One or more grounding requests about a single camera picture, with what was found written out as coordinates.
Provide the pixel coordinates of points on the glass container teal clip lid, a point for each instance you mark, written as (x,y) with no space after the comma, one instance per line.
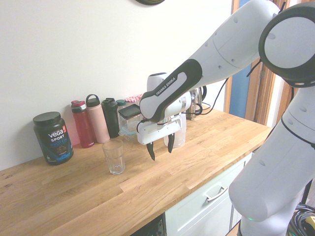
(126,134)

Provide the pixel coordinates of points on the black Vega protein tub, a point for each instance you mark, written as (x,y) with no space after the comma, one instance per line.
(53,140)

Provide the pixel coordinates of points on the pink water bottle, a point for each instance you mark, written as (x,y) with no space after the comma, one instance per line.
(98,120)

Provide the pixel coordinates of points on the black round wall clock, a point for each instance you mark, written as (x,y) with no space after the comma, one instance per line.
(150,2)

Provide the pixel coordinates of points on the red water bottle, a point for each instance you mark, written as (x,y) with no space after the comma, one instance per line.
(82,125)

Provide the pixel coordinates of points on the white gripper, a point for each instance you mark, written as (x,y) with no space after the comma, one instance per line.
(157,132)

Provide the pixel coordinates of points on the green lid clear jar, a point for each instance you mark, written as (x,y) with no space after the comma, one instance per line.
(121,102)

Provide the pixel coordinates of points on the black dishwasher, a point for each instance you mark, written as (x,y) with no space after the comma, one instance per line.
(152,227)

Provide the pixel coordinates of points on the clear plastic pitcher blue lid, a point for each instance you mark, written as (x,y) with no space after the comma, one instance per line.
(181,140)

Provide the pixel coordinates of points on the black shaker bottle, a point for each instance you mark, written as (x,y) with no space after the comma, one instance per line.
(110,118)

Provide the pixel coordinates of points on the clear drinking glass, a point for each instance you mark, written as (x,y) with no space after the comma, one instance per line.
(114,157)

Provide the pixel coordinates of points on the wooden door frame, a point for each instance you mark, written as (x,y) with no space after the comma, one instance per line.
(257,98)

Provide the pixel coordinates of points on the clear canister black lid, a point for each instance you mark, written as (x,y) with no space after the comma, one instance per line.
(129,111)

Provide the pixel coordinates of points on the glass French press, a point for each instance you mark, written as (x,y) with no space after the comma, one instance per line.
(195,98)

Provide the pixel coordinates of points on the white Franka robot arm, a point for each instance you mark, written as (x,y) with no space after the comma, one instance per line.
(233,49)

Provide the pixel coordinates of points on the white cabinet front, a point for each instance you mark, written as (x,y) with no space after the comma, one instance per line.
(197,214)

